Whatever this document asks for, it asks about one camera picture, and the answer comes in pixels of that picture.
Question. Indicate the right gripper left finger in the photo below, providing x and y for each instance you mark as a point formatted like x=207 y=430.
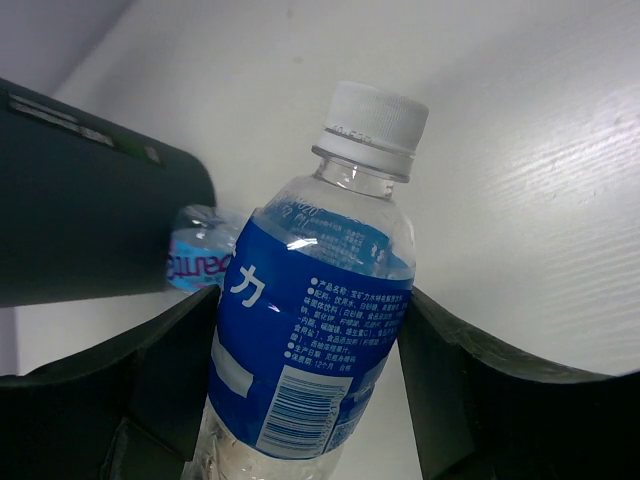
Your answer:
x=127 y=408

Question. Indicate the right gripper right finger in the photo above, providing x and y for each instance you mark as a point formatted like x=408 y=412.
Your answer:
x=484 y=409

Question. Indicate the light blue label water bottle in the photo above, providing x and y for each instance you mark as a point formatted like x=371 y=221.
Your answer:
x=201 y=246

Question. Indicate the dark blue label bottle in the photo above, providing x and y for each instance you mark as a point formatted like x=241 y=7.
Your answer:
x=313 y=299

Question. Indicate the black plastic waste bin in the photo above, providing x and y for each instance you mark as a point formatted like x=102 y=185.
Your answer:
x=87 y=206

